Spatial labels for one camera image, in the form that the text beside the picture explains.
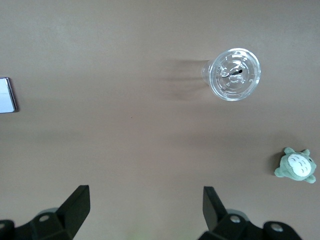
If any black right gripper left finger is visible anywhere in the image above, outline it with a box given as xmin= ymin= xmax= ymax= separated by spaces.
xmin=13 ymin=184 xmax=91 ymax=240

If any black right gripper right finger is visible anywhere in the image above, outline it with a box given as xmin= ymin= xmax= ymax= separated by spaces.
xmin=199 ymin=186 xmax=265 ymax=240

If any grey Totoro plush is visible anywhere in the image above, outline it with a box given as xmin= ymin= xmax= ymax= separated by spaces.
xmin=274 ymin=146 xmax=317 ymax=185

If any clear plastic cup with lid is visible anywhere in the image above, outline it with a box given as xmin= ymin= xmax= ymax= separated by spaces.
xmin=200 ymin=47 xmax=262 ymax=102

